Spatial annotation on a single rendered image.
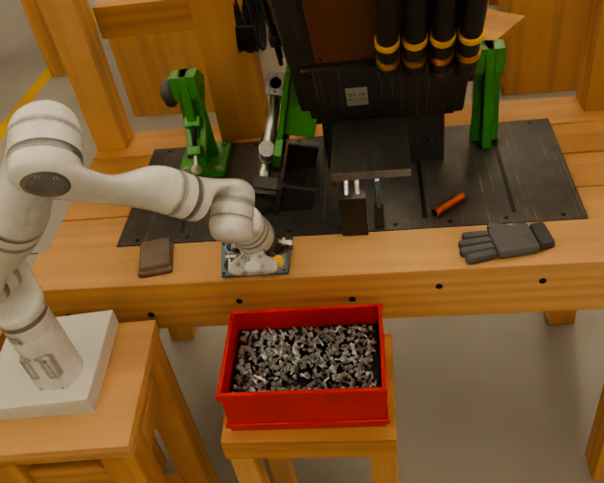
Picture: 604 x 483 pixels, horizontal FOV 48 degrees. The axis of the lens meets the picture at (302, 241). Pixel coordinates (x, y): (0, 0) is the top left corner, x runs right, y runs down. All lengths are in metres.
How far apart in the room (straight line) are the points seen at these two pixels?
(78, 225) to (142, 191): 0.91
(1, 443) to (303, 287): 0.68
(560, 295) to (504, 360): 0.92
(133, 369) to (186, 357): 1.14
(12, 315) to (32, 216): 0.33
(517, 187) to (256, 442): 0.85
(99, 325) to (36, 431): 0.25
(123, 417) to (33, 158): 0.67
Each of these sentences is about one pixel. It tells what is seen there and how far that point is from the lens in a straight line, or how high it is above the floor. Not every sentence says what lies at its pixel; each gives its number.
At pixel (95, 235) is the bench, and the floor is 0.88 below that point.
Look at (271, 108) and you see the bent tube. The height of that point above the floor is 1.10.
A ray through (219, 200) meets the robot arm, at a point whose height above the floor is 1.30.
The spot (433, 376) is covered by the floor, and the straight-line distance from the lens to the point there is 2.40.
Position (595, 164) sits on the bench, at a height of 0.88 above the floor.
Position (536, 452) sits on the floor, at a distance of 2.27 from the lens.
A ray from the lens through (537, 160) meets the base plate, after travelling 1.78.
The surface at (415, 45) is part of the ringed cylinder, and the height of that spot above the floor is 1.39.
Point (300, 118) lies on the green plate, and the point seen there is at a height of 1.15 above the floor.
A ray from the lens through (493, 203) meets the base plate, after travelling 1.63.
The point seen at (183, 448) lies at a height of 0.44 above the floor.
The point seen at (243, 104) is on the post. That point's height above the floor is 0.99.
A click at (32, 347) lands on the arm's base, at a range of 1.36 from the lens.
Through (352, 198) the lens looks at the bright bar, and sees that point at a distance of 1.49.
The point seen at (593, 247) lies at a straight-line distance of 1.55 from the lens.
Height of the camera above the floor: 1.92
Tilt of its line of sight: 41 degrees down
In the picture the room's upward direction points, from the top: 10 degrees counter-clockwise
